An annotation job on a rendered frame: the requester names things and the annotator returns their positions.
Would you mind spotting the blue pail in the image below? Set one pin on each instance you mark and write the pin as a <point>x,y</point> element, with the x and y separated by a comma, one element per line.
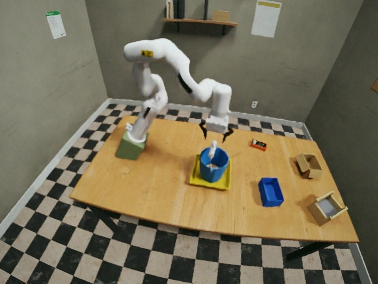
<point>217,161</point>

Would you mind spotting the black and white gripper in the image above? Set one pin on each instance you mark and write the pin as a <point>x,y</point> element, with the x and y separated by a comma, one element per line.
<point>225,134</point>

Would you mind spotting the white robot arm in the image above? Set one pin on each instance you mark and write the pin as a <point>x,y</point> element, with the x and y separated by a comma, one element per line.
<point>140,54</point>

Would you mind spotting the blue open bin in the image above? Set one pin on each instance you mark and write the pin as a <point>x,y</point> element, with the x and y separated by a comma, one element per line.
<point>273,192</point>

